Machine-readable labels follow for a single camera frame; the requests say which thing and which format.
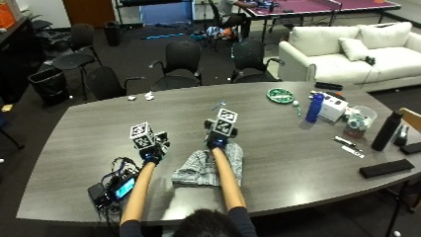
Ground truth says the small black case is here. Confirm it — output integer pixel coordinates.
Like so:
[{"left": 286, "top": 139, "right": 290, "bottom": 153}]
[{"left": 399, "top": 141, "right": 421, "bottom": 156}]

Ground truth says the person's left hand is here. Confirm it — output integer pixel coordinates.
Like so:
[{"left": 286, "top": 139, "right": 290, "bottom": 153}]
[{"left": 139, "top": 130, "right": 172, "bottom": 166}]

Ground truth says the black and silver marker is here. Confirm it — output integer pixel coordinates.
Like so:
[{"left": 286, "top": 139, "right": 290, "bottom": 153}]
[{"left": 331, "top": 135, "right": 359, "bottom": 148}]

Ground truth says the white marker cube right glove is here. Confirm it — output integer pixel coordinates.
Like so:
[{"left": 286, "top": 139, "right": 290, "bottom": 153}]
[{"left": 211, "top": 108, "right": 240, "bottom": 137}]

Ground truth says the long black case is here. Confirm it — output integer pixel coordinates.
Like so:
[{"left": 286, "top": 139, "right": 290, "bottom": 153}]
[{"left": 359, "top": 158, "right": 416, "bottom": 180}]

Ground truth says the purple table tennis table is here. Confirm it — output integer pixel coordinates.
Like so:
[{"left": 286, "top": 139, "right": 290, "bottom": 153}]
[{"left": 244, "top": 0, "right": 403, "bottom": 44}]

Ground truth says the brown wooden door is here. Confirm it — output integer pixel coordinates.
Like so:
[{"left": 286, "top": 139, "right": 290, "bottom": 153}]
[{"left": 62, "top": 0, "right": 118, "bottom": 30}]

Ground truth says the silver marker pen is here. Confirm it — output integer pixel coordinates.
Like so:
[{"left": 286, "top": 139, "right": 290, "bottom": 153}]
[{"left": 341, "top": 144, "right": 368, "bottom": 160}]

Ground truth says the white cardboard box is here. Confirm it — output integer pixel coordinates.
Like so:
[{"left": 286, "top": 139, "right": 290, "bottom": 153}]
[{"left": 318, "top": 95, "right": 351, "bottom": 123}]

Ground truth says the black mesh armchair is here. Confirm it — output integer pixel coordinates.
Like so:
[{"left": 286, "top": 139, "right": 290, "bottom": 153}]
[
  {"left": 148, "top": 39, "right": 204, "bottom": 93},
  {"left": 228, "top": 39, "right": 286, "bottom": 84}
]

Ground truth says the blue board on stand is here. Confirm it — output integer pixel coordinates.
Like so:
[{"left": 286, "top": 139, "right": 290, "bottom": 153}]
[{"left": 140, "top": 1, "right": 195, "bottom": 26}]

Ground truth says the black recorder with lit screen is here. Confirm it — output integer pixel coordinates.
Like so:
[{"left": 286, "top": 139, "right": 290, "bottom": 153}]
[{"left": 87, "top": 176, "right": 140, "bottom": 207}]

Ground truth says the black cabinet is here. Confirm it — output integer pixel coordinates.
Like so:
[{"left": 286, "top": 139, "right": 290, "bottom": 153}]
[{"left": 0, "top": 16, "right": 47, "bottom": 104}]

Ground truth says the the person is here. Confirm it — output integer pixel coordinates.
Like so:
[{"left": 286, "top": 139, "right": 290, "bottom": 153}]
[{"left": 118, "top": 205, "right": 262, "bottom": 237}]

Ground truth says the tangle of black cables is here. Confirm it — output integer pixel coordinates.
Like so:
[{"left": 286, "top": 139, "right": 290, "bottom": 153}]
[{"left": 99, "top": 156, "right": 143, "bottom": 189}]

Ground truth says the small white cushion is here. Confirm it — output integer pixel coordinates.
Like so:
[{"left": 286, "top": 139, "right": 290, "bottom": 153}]
[{"left": 337, "top": 37, "right": 371, "bottom": 62}]

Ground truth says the black round bin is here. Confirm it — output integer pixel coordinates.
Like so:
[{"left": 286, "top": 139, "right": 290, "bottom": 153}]
[{"left": 103, "top": 20, "right": 123, "bottom": 47}]

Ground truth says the white sofa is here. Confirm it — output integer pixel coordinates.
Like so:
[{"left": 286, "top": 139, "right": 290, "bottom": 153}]
[{"left": 278, "top": 21, "right": 421, "bottom": 93}]

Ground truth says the blue water bottle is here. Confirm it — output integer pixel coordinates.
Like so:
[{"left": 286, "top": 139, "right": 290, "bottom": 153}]
[{"left": 304, "top": 92, "right": 327, "bottom": 124}]

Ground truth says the black chair with round seat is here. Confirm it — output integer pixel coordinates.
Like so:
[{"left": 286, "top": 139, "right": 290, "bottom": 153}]
[{"left": 52, "top": 23, "right": 104, "bottom": 100}]

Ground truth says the black tall bottle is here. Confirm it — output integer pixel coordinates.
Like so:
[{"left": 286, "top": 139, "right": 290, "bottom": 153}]
[{"left": 369, "top": 111, "right": 404, "bottom": 152}]

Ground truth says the person's right hand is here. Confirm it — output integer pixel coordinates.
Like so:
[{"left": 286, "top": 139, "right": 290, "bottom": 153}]
[{"left": 203, "top": 118, "right": 240, "bottom": 151}]

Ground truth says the black square waste bin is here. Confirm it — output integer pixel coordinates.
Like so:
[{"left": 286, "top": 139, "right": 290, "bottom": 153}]
[{"left": 27, "top": 66, "right": 72, "bottom": 108}]

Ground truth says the grey plaid cloth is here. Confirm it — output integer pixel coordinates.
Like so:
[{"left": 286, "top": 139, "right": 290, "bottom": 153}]
[{"left": 170, "top": 141, "right": 247, "bottom": 188}]

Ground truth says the orange poster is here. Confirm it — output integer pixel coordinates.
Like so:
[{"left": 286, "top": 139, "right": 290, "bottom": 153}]
[{"left": 0, "top": 0, "right": 20, "bottom": 30}]

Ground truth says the large white cushion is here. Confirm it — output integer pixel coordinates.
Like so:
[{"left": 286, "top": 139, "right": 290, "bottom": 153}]
[{"left": 357, "top": 21, "right": 415, "bottom": 50}]

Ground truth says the white marker cube glove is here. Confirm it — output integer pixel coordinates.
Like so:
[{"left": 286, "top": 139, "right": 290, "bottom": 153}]
[
  {"left": 130, "top": 121, "right": 158, "bottom": 150},
  {"left": 211, "top": 108, "right": 240, "bottom": 137}
]

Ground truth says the blue pen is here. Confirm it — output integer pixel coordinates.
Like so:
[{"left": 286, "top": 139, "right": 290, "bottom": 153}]
[{"left": 211, "top": 100, "right": 230, "bottom": 112}]

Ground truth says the black remote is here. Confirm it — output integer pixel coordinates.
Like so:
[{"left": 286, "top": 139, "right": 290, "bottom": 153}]
[{"left": 314, "top": 81, "right": 345, "bottom": 92}]

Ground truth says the clear plastic tub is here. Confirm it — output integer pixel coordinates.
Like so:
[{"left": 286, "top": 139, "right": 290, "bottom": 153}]
[{"left": 343, "top": 105, "right": 379, "bottom": 139}]

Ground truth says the white marker cube left glove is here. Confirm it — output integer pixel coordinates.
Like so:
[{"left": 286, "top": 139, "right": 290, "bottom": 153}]
[{"left": 130, "top": 121, "right": 158, "bottom": 150}]

